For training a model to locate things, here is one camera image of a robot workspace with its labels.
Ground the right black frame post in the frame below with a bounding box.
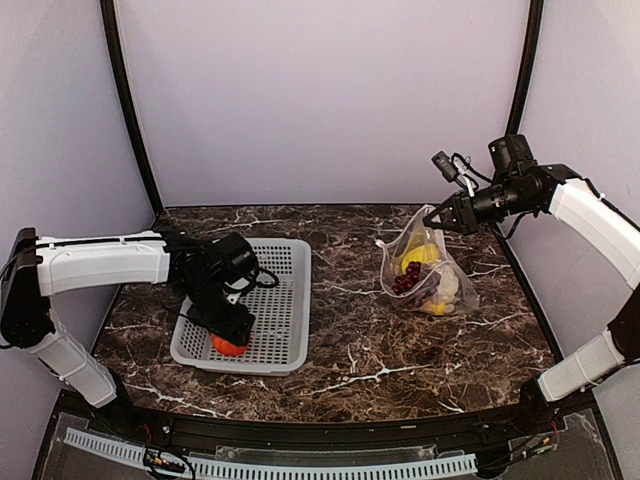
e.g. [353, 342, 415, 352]
[505, 0, 544, 135]

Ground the yellow squash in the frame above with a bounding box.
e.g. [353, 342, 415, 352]
[397, 227, 442, 274]
[422, 295, 458, 316]

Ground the black curved front rail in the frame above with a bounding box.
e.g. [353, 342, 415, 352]
[84, 399, 556, 456]

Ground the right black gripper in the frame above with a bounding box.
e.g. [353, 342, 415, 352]
[423, 179, 536, 234]

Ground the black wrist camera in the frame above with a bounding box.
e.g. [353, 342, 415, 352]
[212, 232, 258, 284]
[488, 134, 535, 183]

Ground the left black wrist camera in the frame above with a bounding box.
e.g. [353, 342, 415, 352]
[212, 232, 258, 284]

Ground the left black frame post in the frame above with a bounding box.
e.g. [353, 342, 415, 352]
[99, 0, 164, 218]

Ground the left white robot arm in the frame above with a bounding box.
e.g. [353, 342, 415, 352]
[1, 228, 260, 436]

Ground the dark red grape bunch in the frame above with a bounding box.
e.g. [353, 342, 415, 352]
[392, 261, 422, 295]

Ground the clear zip top bag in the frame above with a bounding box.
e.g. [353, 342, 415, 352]
[375, 205, 480, 316]

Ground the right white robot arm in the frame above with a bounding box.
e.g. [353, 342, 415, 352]
[423, 163, 639, 434]

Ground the white perforated plastic basket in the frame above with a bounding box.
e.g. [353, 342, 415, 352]
[170, 238, 312, 376]

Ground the white slotted cable duct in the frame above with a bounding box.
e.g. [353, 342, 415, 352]
[63, 427, 478, 479]

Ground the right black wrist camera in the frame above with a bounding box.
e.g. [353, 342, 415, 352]
[488, 134, 535, 183]

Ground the black frame post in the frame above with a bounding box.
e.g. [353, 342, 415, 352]
[505, 0, 544, 135]
[99, 0, 164, 218]

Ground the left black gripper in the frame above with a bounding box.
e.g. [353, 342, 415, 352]
[182, 278, 256, 346]

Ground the white cauliflower with leaves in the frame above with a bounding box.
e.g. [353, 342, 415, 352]
[434, 264, 460, 305]

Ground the small orange pumpkin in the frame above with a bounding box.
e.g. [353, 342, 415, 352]
[210, 334, 248, 357]

